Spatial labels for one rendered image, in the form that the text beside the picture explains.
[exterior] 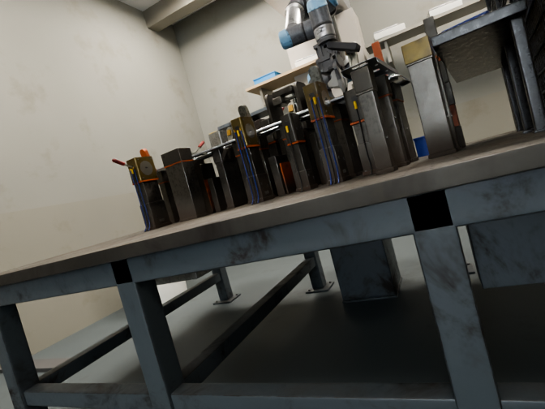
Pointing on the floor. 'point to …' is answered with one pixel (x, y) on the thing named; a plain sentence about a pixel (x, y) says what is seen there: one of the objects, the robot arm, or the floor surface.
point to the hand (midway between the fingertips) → (345, 89)
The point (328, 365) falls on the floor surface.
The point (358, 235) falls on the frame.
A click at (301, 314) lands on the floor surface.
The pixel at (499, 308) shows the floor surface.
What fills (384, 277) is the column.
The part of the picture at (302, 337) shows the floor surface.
